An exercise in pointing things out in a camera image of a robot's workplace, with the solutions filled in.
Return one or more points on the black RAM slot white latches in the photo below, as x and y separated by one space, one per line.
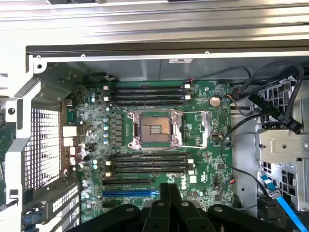
149 166
144 97
144 87
149 155

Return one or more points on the round coin battery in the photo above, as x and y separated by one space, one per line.
215 101

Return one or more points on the blue expansion slot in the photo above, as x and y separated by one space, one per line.
128 193

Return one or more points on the silver metal drive cage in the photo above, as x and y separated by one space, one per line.
282 145

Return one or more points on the thin metal locking lever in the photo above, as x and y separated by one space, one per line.
193 146
193 112

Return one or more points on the green motherboard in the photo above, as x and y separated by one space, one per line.
200 106

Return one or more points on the silver CPU socket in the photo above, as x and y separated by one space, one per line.
152 125

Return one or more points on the short black expansion slot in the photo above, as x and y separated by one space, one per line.
112 205

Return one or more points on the open grey PC case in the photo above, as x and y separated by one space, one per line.
135 68

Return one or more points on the long black expansion slot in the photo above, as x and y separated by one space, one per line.
125 182

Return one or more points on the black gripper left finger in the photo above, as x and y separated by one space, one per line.
154 217

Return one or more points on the white label sticker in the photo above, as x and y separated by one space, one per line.
181 60

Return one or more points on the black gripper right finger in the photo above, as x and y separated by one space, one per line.
188 217

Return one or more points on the black plastic block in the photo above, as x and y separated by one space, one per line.
268 210

